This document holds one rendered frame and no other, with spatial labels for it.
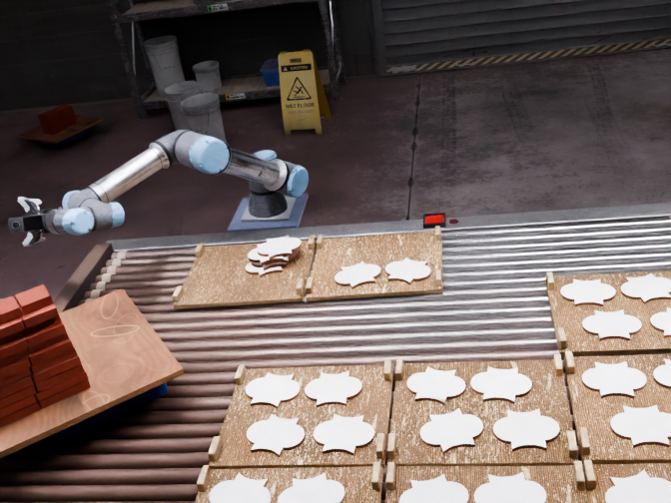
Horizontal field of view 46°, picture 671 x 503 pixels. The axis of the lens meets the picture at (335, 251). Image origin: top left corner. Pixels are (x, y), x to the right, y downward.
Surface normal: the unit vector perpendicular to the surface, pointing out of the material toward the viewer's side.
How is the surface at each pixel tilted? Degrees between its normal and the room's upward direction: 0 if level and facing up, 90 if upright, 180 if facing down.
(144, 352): 0
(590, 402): 0
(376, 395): 0
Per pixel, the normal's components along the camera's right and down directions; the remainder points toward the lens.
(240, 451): -0.14, -0.86
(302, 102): -0.22, 0.30
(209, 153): 0.65, 0.26
